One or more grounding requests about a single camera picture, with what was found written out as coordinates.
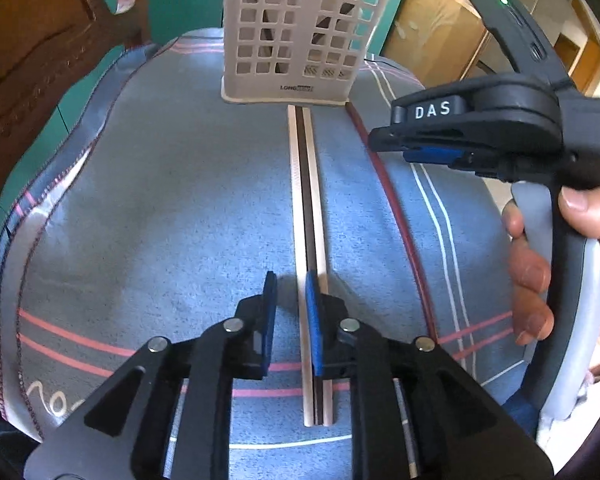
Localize silver multi-door refrigerator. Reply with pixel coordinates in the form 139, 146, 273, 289
465, 0, 586, 78

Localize blue striped seat cloth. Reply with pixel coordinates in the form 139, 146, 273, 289
0, 29, 526, 479

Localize black chopstick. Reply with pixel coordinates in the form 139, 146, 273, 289
294, 105, 324, 426

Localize wooden frame glass partition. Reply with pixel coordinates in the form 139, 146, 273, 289
381, 0, 488, 87

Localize teal lower kitchen cabinets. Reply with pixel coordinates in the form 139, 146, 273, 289
0, 0, 402, 229

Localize carved wooden chair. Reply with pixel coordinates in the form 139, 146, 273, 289
0, 0, 150, 196

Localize person's right hand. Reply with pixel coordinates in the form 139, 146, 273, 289
500, 185, 600, 378

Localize light wooden chopstick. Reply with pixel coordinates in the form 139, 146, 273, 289
287, 105, 315, 427
302, 107, 335, 426

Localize white plastic utensil basket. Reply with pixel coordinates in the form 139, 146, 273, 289
222, 0, 388, 105

